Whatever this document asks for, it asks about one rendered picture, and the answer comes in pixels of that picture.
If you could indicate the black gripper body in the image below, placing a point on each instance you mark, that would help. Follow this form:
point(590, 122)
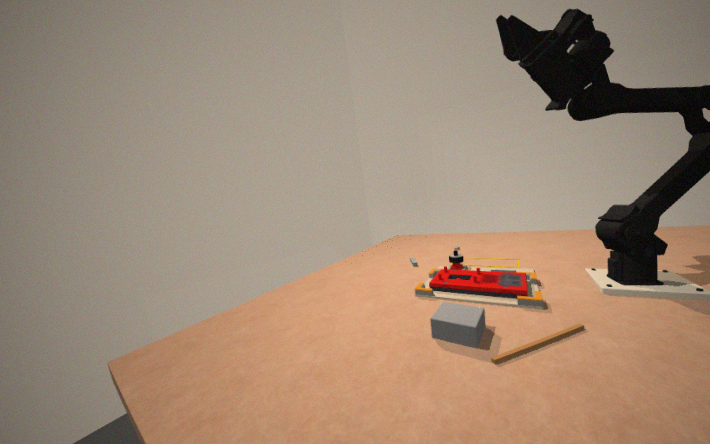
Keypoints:
point(547, 64)

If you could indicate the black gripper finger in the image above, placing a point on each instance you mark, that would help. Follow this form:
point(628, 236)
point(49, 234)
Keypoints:
point(505, 35)
point(527, 40)

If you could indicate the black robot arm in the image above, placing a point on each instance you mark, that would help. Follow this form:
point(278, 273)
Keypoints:
point(629, 229)

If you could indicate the brown wooden stick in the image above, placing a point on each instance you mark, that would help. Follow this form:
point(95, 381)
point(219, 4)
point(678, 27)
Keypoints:
point(536, 344)

